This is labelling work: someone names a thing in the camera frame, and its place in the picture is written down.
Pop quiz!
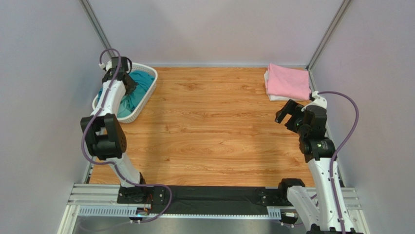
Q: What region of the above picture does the teal t shirt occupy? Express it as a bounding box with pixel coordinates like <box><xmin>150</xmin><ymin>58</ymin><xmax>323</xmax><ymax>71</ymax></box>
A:
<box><xmin>117</xmin><ymin>70</ymin><xmax>155</xmax><ymax>118</ymax></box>

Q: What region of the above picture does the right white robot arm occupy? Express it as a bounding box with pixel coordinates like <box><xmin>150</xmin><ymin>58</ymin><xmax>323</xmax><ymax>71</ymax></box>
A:
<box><xmin>275</xmin><ymin>99</ymin><xmax>358</xmax><ymax>234</ymax></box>

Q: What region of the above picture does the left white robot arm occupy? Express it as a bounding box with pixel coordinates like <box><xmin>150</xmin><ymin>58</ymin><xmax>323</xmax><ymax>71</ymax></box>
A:
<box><xmin>80</xmin><ymin>57</ymin><xmax>146</xmax><ymax>199</ymax></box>

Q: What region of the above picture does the white plastic laundry basket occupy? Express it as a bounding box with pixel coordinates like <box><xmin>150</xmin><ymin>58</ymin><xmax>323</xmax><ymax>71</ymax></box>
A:
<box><xmin>85</xmin><ymin>62</ymin><xmax>158</xmax><ymax>123</ymax></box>

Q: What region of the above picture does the folded pink t shirt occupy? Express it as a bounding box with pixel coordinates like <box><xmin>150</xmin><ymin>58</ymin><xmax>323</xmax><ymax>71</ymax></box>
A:
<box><xmin>266</xmin><ymin>63</ymin><xmax>312</xmax><ymax>100</ymax></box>

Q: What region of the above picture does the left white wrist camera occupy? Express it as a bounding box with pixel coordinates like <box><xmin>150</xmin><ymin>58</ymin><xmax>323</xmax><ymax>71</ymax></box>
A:
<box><xmin>99</xmin><ymin>60</ymin><xmax>113</xmax><ymax>71</ymax></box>

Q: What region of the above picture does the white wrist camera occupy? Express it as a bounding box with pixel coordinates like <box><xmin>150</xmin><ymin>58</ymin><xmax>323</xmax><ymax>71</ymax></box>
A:
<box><xmin>302</xmin><ymin>91</ymin><xmax>327</xmax><ymax>112</ymax></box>
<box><xmin>99</xmin><ymin>60</ymin><xmax>113</xmax><ymax>71</ymax></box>

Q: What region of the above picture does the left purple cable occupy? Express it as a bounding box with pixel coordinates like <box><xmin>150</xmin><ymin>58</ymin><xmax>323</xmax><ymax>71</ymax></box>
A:
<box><xmin>81</xmin><ymin>48</ymin><xmax>173</xmax><ymax>224</ymax></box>

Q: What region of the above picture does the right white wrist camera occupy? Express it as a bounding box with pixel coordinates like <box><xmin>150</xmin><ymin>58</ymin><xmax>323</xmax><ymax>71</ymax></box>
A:
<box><xmin>302</xmin><ymin>91</ymin><xmax>327</xmax><ymax>112</ymax></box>

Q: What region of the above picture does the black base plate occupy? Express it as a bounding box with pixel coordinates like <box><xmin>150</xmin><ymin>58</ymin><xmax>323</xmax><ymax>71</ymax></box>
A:
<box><xmin>116</xmin><ymin>186</ymin><xmax>291</xmax><ymax>215</ymax></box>

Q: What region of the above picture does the aluminium frame rail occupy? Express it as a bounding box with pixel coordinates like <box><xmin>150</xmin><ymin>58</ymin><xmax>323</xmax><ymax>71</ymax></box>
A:
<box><xmin>58</xmin><ymin>183</ymin><xmax>370</xmax><ymax>234</ymax></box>

